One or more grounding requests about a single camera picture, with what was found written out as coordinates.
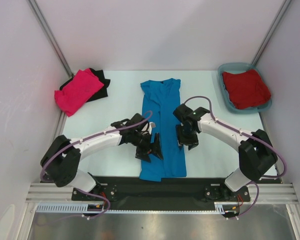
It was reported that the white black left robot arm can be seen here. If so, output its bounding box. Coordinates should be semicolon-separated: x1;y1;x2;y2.
40;113;164;200

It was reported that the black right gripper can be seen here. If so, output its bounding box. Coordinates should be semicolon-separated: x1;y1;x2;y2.
175;123;199;150

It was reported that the black folded t shirt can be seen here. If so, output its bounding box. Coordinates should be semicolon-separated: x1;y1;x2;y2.
59;68;111;103

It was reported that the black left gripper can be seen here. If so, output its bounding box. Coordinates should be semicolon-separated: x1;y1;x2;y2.
130;131;163;163

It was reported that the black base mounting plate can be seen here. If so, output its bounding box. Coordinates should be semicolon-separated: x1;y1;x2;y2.
39;175;283;211

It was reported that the red t shirt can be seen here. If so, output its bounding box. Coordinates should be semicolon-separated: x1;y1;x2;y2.
222;69;271;110

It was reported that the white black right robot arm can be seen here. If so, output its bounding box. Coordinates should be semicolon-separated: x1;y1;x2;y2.
173;103;278;201

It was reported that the grey slotted cable duct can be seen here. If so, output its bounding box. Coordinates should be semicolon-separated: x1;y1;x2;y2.
36;203;234;215

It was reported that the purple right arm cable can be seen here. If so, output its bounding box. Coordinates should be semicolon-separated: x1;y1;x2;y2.
183;96;288;221

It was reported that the aluminium front frame rail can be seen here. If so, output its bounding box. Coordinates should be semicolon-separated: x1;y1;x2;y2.
25;183;299;205

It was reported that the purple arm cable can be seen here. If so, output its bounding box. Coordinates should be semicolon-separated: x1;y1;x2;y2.
183;96;288;221
36;110;155;226

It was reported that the aluminium corner post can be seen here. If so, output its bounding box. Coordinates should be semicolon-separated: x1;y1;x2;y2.
250;0;294;66
26;0;73;77

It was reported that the pink folded t shirt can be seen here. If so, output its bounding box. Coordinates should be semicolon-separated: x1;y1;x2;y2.
54;68;105;117

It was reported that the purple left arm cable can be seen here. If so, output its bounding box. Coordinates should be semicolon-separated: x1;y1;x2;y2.
36;110;155;226

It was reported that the left aluminium corner post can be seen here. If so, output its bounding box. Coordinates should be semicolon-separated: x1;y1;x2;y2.
26;0;73;77

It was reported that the blue t shirt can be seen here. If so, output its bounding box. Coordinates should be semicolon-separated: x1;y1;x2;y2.
139;78;187;182

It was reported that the right aluminium corner post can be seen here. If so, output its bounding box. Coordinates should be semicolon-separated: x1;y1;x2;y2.
250;0;294;66

